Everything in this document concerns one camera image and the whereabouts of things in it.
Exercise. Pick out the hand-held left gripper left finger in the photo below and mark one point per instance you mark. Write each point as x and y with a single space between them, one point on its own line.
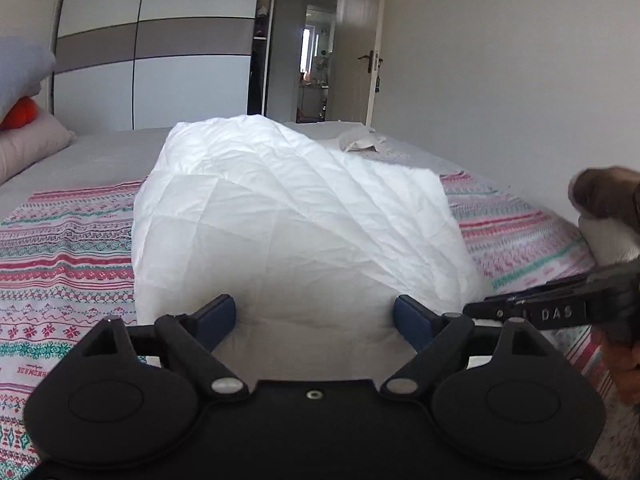
220 315

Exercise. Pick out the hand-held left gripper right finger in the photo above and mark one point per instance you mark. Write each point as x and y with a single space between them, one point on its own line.
412 317

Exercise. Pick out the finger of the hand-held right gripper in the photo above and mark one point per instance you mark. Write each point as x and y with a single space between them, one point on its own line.
555 310

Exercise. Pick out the white quilted duvet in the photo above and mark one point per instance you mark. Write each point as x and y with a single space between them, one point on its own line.
300 210

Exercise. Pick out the person's right hand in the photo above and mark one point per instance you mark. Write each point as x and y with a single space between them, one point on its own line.
625 370

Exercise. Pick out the blurred brown object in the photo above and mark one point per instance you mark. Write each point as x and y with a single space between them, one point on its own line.
607 192

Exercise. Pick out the pink green patterned blanket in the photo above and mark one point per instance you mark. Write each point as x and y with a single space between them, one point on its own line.
65 260

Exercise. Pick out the beige crumpled cloth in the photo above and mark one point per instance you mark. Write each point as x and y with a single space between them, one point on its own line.
360 141

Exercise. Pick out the bed with grey sheet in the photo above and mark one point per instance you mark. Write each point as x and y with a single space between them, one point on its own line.
100 160

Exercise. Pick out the white wardrobe with brown band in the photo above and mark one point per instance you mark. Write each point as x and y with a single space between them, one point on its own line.
190 85

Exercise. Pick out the pink pillow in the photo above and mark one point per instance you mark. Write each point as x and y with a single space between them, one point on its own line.
30 145

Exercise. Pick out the white room door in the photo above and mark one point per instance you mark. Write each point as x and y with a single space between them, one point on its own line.
352 60

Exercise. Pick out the orange round cushion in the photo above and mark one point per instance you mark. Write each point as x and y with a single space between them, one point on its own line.
22 112

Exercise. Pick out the grey pillow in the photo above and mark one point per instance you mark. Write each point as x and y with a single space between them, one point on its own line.
20 70

